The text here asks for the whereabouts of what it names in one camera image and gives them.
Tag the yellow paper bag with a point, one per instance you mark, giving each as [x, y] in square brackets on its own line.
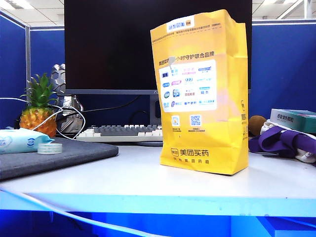
[202, 118]

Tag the purple white cloth bag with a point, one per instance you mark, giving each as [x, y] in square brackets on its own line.
[284, 143]

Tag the grey white mechanical keyboard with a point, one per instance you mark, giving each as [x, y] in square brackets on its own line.
[118, 132]

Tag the black computer monitor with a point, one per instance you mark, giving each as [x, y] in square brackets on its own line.
[111, 49]

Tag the brown kiwi fruit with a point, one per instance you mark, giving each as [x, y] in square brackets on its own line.
[257, 124]

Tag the silver hexagon-pattern figurine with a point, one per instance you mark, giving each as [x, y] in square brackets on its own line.
[61, 84]

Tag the dark grey felt pad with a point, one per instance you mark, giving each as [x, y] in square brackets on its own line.
[61, 158]

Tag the clear tape roll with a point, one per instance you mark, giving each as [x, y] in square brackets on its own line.
[49, 148]

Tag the toy pineapple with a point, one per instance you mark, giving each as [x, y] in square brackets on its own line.
[38, 116]

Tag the blue partition panel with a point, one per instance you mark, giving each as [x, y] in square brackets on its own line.
[282, 66]
[12, 74]

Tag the teal white medicine box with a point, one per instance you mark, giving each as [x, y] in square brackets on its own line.
[293, 119]

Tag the blue wet wipes pack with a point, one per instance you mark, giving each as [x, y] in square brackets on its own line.
[17, 140]

